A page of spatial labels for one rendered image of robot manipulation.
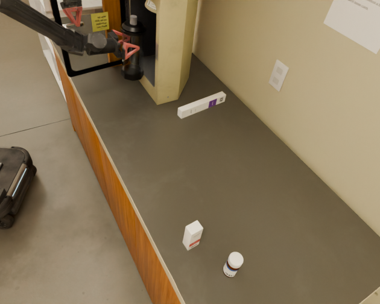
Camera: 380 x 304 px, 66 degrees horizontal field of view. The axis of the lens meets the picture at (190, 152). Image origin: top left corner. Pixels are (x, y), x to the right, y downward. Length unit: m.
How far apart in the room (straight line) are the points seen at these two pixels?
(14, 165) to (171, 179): 1.33
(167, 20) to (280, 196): 0.77
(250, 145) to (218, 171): 0.21
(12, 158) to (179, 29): 1.47
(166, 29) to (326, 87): 0.62
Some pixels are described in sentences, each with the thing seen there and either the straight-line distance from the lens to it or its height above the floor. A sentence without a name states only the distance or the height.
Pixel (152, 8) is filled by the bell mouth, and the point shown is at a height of 1.33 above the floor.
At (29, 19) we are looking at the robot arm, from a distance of 1.09.
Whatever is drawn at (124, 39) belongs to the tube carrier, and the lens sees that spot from 1.32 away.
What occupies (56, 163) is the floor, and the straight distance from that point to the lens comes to 2.45.
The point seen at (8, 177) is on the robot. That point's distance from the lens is 2.14.
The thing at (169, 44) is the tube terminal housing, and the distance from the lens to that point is 1.23.
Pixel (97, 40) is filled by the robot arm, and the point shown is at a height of 1.25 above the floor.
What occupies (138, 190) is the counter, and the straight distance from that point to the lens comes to 1.05.
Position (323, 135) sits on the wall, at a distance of 1.23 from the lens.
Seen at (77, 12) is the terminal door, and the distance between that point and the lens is 1.38.
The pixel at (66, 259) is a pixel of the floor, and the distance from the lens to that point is 2.01.
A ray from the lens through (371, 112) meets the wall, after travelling 1.10.
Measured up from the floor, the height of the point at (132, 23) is 1.26.
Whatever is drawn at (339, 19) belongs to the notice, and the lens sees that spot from 1.12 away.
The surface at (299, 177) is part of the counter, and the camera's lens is 1.23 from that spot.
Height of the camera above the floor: 1.80
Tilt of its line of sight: 47 degrees down
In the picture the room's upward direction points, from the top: 9 degrees clockwise
